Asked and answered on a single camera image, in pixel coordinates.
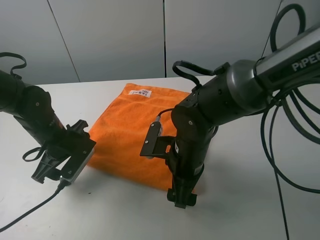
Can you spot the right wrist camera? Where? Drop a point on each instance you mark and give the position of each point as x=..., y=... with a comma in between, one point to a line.
x=155, y=144

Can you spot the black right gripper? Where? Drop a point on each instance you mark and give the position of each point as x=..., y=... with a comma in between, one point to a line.
x=191, y=144

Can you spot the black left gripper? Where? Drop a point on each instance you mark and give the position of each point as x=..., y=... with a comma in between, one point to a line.
x=60, y=150

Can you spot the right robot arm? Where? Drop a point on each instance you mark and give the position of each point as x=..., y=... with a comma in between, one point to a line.
x=230, y=92

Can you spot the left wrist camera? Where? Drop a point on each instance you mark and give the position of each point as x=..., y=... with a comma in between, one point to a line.
x=79, y=158

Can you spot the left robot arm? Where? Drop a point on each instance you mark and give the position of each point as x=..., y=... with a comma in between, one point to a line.
x=31, y=107

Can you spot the white towel label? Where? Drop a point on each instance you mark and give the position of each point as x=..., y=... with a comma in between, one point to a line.
x=141, y=92

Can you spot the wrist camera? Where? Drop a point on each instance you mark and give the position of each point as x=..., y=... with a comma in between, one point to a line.
x=79, y=158
x=155, y=144

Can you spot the orange terry towel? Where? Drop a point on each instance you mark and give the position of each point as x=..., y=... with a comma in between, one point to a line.
x=120, y=132

